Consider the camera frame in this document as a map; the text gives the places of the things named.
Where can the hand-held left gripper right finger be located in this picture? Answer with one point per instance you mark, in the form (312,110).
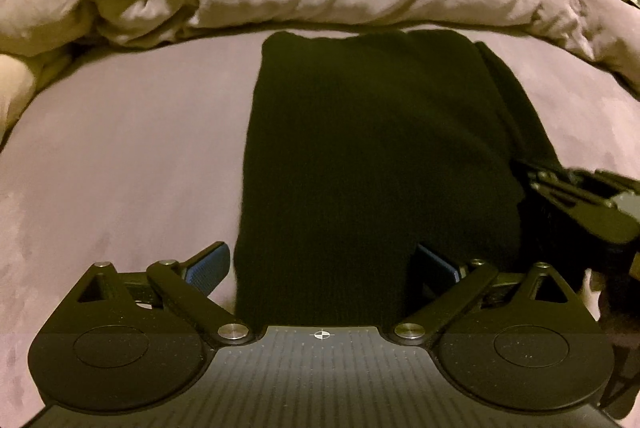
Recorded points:
(436,264)

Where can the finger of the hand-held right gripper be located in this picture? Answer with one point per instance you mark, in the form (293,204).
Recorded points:
(570,198)

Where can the purple pillow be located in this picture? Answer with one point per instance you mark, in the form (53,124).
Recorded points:
(45,8)

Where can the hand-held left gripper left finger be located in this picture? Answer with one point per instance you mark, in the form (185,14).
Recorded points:
(209,264)

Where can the black knit garment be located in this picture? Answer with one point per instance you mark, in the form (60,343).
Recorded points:
(370,158)

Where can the purple bed sheet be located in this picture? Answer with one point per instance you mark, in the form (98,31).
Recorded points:
(125,148)

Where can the pale pink pillow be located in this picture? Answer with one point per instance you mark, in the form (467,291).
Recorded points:
(14,93)

